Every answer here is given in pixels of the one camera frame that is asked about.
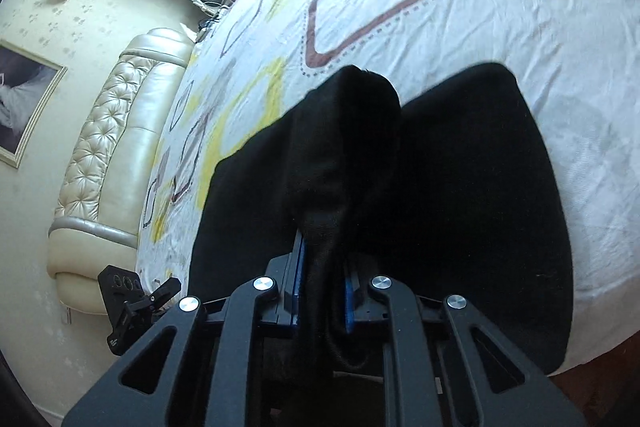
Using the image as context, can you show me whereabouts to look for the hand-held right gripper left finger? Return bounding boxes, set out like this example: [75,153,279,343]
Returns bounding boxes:
[62,229,307,427]

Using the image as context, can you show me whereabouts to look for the cream tufted leather headboard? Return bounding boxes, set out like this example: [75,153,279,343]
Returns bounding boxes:
[47,27,203,315]

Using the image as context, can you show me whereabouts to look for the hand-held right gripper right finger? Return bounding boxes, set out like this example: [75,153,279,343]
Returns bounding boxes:
[342,257,586,427]

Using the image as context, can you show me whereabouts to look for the printed white bed sheet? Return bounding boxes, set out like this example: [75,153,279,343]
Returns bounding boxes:
[135,0,640,363]

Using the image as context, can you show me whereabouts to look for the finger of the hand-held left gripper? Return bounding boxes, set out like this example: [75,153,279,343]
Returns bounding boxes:
[142,276,182,311]

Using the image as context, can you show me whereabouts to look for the framed wall picture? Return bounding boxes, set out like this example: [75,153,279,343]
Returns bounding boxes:
[0,39,68,168]

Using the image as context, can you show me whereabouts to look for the black studded pants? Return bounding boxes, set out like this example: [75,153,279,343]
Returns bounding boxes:
[187,63,574,378]

